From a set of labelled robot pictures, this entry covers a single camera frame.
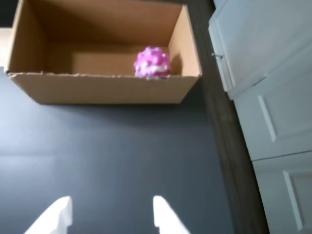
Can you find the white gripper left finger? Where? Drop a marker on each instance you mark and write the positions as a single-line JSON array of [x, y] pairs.
[[56, 217]]

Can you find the pink purple bumpy ball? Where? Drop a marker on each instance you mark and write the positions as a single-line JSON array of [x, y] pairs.
[[152, 63]]

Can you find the white panelled cabinet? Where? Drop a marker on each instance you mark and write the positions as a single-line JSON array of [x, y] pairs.
[[273, 73]]

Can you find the brown cardboard box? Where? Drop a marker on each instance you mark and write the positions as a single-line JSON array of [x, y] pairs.
[[97, 90]]

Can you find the dark grey table mat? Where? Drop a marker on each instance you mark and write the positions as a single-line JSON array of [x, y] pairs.
[[109, 151]]

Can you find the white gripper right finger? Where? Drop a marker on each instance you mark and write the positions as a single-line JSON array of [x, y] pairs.
[[168, 217]]

